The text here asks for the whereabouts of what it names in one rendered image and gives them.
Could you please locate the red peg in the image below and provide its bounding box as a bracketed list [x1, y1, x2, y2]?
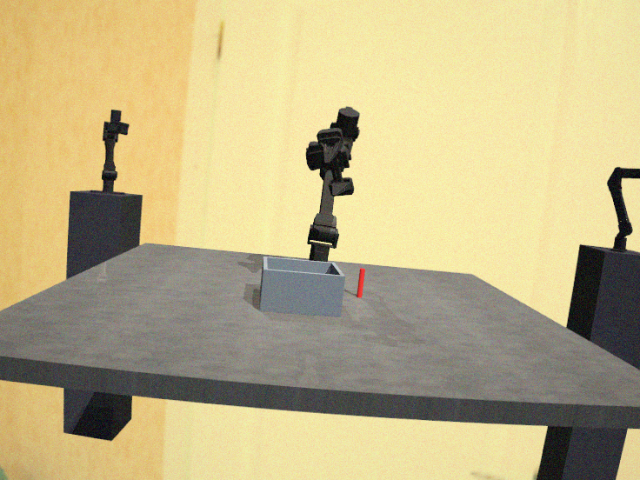
[357, 269, 365, 297]

